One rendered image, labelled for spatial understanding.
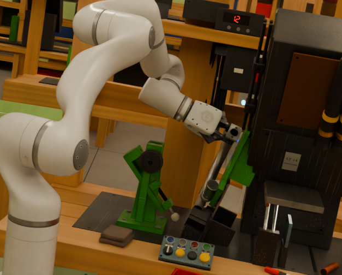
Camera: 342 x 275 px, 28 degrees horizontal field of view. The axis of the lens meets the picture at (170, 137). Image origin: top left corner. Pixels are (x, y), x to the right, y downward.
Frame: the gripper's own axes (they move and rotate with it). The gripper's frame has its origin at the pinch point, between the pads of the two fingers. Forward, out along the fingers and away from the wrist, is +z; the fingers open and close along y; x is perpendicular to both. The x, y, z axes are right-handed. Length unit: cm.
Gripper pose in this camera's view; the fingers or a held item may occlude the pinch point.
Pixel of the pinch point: (229, 135)
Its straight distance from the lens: 219.5
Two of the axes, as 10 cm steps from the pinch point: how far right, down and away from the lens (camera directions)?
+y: 4.0, -7.5, 5.3
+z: 8.8, 4.8, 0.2
